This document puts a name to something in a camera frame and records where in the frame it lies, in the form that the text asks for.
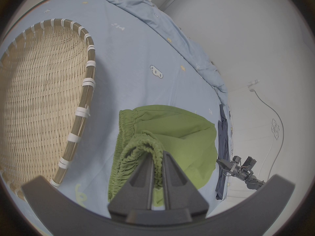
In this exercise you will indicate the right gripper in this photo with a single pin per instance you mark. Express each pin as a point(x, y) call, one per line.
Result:
point(236, 171)

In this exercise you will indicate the round woven basket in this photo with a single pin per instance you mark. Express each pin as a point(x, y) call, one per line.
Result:
point(37, 95)

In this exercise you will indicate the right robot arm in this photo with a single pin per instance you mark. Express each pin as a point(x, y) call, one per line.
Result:
point(253, 181)

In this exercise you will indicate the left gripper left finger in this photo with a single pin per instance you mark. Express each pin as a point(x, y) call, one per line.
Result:
point(137, 190)

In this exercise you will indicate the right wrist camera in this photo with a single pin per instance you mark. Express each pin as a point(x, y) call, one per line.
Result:
point(237, 160)

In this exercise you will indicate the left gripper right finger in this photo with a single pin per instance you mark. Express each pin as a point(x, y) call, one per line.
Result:
point(179, 190)

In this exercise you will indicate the green shorts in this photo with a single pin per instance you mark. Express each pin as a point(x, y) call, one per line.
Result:
point(177, 131)

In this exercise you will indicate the pale blue quilt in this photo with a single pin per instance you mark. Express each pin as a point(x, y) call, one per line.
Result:
point(157, 20)

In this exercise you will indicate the dark blue T-shirt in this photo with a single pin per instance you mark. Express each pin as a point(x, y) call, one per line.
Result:
point(223, 136)

